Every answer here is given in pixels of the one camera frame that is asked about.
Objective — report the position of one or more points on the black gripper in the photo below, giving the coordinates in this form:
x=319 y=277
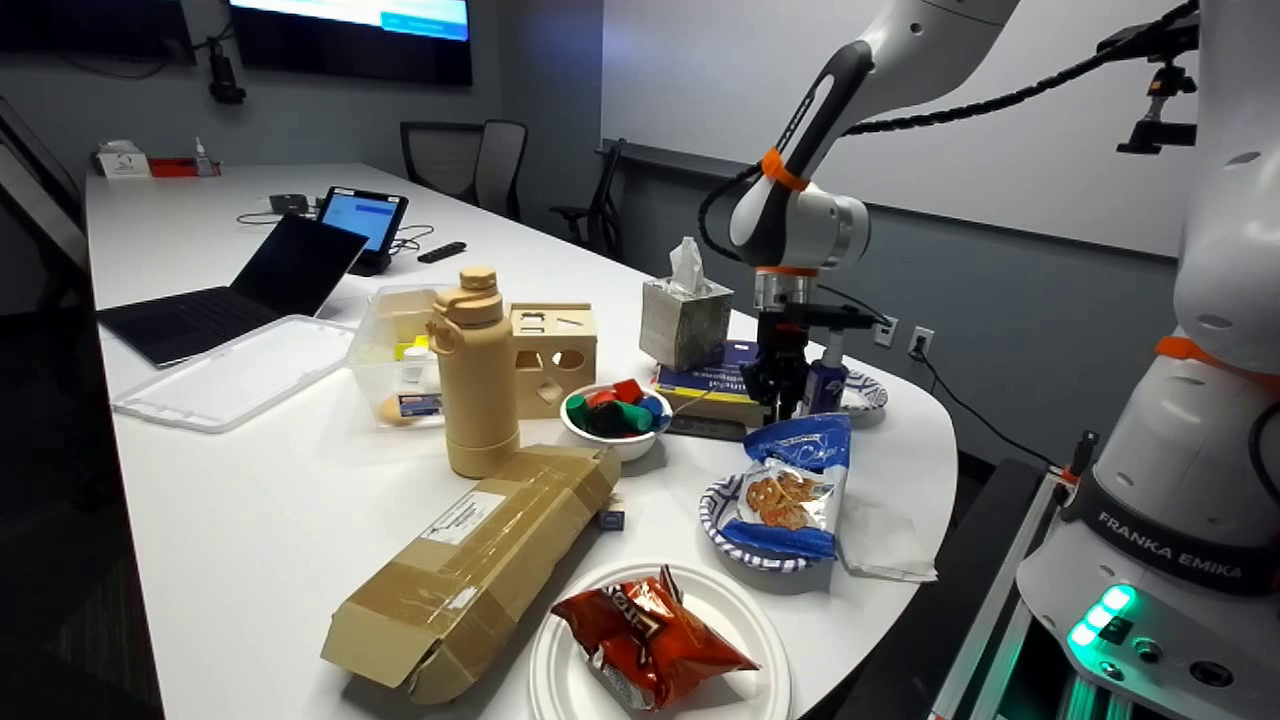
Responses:
x=786 y=313

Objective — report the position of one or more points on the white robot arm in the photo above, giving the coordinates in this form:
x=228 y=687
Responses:
x=1158 y=573

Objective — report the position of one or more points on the blue spray bottle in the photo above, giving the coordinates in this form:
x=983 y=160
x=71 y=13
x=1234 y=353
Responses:
x=824 y=378

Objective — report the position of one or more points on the tan water bottle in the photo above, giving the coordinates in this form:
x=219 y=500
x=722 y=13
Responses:
x=476 y=374

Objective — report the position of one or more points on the blue thick book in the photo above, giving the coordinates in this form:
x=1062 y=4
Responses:
x=716 y=390

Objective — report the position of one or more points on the blue cookie bag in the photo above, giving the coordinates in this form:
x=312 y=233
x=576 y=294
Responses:
x=811 y=442

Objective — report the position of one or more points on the grey tissue box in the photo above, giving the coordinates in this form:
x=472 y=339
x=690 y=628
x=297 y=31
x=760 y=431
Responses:
x=686 y=313

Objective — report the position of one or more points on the white bowl with blocks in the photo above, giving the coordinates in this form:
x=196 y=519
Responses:
x=623 y=416

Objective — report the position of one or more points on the white paper napkin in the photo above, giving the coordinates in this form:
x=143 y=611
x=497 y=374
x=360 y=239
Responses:
x=879 y=547

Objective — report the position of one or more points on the blue patterned plate with snack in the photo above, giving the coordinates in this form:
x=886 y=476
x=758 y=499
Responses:
x=775 y=519

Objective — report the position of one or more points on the wooden shape sorter box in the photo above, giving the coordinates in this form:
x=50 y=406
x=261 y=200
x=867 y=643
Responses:
x=555 y=353

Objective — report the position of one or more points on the red chip bag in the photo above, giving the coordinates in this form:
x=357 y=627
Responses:
x=644 y=643

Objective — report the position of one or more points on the black remote control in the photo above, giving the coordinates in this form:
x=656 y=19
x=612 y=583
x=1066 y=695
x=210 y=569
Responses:
x=441 y=254

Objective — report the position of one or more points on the white paper plate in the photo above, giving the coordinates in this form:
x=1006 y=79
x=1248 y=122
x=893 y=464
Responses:
x=561 y=680

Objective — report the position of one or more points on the clear plastic container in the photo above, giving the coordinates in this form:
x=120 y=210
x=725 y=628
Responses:
x=393 y=357

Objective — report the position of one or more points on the black office chair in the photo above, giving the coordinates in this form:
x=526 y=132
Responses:
x=470 y=160

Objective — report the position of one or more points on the long cardboard box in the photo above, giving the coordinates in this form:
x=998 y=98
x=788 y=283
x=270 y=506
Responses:
x=450 y=600

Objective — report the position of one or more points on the black tablet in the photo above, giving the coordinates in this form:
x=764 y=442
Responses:
x=374 y=219

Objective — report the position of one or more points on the black laptop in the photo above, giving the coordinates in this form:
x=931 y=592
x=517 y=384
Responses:
x=288 y=273

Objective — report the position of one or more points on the red object far table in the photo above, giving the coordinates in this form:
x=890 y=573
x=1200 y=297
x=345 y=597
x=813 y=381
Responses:
x=196 y=160

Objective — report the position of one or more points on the white tissue box far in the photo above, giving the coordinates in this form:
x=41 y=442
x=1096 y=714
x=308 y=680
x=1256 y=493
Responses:
x=120 y=160

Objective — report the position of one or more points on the wall monitor screen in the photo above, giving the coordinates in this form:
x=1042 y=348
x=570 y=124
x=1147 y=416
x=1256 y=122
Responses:
x=400 y=41

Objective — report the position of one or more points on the camera on stand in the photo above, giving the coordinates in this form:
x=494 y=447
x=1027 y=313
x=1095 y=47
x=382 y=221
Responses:
x=1161 y=47

